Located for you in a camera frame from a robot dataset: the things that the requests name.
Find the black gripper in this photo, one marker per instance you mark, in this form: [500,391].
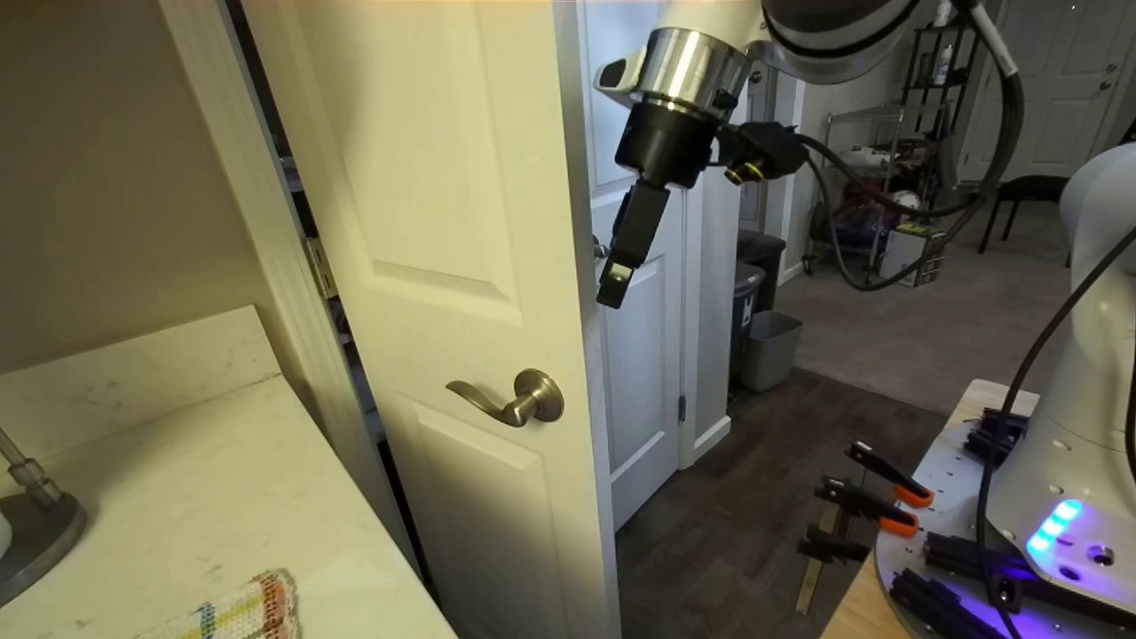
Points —
[664,146]

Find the white panelled door with hinge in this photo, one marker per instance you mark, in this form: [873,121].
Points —
[447,179]

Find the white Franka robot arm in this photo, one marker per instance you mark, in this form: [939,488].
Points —
[1087,413]

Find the white panelled pantry door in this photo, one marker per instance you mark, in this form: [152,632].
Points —
[642,358]

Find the metal door hinge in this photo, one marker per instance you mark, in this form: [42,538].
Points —
[316,268]
[682,409]

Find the white background door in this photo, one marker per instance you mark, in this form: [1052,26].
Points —
[1066,82]

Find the grey plastic bin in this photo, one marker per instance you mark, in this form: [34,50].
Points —
[766,354]

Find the white cardboard box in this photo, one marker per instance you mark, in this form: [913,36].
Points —
[913,254]

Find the orange tipped black clamp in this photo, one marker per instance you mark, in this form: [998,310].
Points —
[871,506]
[890,470]

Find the all black bar clamp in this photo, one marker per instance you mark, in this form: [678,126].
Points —
[835,544]

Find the tall black shelf rack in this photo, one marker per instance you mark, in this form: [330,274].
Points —
[943,82]

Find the grey robot mounting plate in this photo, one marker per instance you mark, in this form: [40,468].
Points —
[946,486]

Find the black chair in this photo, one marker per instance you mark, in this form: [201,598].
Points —
[1024,190]

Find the white stone counter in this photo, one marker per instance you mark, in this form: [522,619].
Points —
[215,499]

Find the dark round metal base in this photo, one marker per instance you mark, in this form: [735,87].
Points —
[35,538]

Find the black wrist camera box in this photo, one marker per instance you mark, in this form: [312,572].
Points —
[765,152]

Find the black mounting bracket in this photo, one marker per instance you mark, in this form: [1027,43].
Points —
[943,604]
[976,555]

